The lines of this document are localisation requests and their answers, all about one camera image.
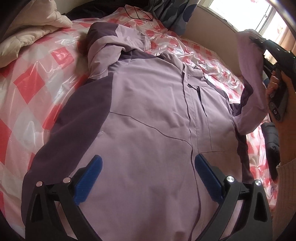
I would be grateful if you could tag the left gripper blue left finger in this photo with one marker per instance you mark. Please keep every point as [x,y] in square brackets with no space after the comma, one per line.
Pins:
[87,178]

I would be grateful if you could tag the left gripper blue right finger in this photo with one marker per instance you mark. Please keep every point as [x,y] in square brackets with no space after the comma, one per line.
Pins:
[212,178]

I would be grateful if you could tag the lilac and purple jacket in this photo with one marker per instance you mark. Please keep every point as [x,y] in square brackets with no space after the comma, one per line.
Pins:
[148,117]

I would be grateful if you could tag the beige sweater right forearm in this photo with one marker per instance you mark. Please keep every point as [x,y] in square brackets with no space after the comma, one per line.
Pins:
[285,204]

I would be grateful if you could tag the window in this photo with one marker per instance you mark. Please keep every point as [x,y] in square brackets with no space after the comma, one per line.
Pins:
[251,14]

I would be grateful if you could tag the dark navy puffer jacket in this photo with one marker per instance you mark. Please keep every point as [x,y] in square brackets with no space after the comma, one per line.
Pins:
[272,148]

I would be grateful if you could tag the pink checkered plastic bed cover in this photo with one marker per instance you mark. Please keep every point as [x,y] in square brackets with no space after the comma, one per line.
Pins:
[37,85]

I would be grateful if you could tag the blue patterned left curtain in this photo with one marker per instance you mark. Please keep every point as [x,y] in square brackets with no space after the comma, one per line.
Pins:
[173,14]

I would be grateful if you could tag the beige quilted blanket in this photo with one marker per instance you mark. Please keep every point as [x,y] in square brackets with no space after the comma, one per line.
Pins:
[37,19]

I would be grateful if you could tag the black clothing pile by wall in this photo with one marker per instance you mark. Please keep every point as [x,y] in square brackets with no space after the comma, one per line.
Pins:
[100,9]

